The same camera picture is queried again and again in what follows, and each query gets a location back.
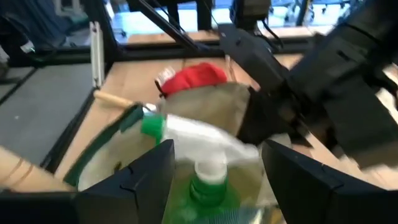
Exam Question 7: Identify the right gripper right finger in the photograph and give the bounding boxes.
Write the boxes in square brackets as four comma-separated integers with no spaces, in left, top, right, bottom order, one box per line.
[262,139,343,224]

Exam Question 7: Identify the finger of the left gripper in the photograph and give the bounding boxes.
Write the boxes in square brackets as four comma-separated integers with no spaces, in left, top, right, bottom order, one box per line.
[238,83,313,147]

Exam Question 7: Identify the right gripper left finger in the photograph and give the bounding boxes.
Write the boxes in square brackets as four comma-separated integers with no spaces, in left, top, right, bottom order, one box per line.
[74,139,175,224]

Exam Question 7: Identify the clear mesh tool bag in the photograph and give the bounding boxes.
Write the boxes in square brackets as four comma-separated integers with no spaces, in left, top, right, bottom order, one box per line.
[63,82,280,224]

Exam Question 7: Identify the red gardening glove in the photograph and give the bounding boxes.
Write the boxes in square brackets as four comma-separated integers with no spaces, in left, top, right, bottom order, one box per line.
[158,62,229,97]

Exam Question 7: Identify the wooden-handled garden trowel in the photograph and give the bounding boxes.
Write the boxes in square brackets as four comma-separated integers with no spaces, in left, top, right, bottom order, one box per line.
[93,89,156,113]

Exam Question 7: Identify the silver table bracket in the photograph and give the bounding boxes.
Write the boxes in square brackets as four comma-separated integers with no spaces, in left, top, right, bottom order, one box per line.
[89,21,105,90]

